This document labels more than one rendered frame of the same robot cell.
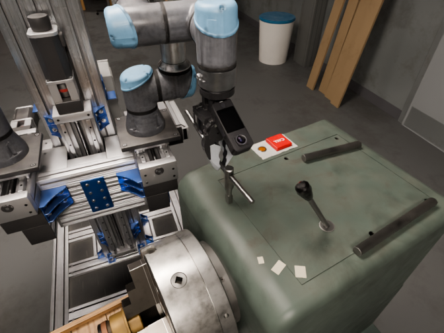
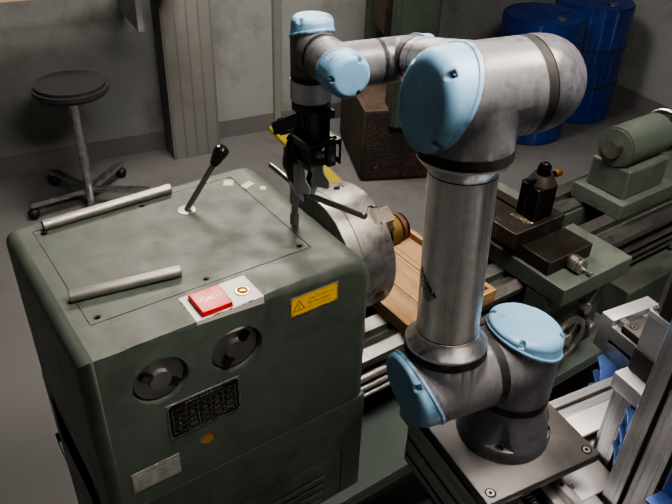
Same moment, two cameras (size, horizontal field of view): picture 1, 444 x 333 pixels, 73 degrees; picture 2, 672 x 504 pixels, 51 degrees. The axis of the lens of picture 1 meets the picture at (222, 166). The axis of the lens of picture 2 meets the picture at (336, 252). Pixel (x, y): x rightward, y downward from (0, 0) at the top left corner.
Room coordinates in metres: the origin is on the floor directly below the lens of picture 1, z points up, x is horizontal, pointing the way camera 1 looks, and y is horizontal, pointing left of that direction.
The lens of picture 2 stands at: (1.76, -0.07, 2.05)
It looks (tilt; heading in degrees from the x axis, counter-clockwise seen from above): 35 degrees down; 173
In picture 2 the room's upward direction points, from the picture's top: 2 degrees clockwise
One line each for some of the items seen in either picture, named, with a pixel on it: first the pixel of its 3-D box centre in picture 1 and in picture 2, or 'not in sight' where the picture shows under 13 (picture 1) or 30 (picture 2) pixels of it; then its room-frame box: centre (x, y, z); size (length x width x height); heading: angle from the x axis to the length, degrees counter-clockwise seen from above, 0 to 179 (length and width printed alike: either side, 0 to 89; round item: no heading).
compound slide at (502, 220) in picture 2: not in sight; (526, 223); (0.12, 0.66, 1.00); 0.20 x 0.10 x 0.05; 119
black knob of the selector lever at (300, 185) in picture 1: (303, 191); (219, 155); (0.43, -0.17, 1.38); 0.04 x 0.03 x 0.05; 119
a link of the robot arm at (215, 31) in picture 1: (215, 34); (312, 47); (0.56, 0.01, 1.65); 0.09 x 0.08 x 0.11; 19
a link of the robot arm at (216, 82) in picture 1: (215, 76); (312, 90); (0.56, 0.01, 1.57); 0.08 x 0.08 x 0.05
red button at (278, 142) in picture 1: (278, 143); (210, 302); (0.76, -0.18, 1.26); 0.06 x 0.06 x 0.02; 29
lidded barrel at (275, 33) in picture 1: (274, 38); not in sight; (4.62, -0.79, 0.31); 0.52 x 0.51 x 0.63; 111
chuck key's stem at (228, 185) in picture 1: (228, 185); (294, 200); (0.51, -0.02, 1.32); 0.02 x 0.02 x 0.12
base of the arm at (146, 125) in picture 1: (143, 115); (507, 406); (1.00, 0.30, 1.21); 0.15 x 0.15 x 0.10
